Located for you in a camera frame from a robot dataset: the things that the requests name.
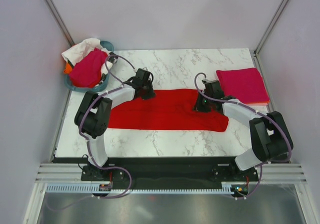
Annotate red t shirt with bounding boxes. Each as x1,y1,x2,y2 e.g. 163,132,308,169
108,89,229,132

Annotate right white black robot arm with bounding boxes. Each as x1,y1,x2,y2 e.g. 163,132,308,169
194,79,294,181

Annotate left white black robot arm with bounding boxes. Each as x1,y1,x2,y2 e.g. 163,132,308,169
74,68,156,180

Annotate folded magenta t shirt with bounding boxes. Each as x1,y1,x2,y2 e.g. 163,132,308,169
216,68,270,100

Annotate white and black garment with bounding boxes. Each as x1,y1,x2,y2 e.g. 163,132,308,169
100,52,118,81

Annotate teal plastic laundry basket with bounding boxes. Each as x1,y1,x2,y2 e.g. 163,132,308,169
63,40,116,94

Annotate magenta shirt in basket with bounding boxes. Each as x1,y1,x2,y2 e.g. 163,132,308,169
69,48,108,88

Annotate white shirt in basket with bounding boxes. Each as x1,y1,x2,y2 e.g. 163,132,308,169
61,38,115,66

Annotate orange shirt in basket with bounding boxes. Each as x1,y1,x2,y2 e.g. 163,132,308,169
63,61,74,74

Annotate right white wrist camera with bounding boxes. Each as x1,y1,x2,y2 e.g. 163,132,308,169
202,78,217,84

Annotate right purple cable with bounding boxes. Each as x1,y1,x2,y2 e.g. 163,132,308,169
194,72,294,201

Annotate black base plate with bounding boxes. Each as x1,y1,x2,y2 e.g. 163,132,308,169
81,156,258,188

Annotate white slotted cable duct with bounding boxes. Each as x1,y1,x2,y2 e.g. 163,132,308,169
46,183,234,194

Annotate right aluminium frame post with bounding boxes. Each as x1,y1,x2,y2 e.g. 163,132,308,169
252,0,301,57

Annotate aluminium frame post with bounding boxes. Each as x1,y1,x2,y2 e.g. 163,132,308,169
44,0,75,46
252,0,301,57

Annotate aluminium front rail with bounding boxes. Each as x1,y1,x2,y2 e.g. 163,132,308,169
36,163,307,184

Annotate left aluminium frame post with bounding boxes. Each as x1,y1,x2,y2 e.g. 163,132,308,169
44,0,75,46

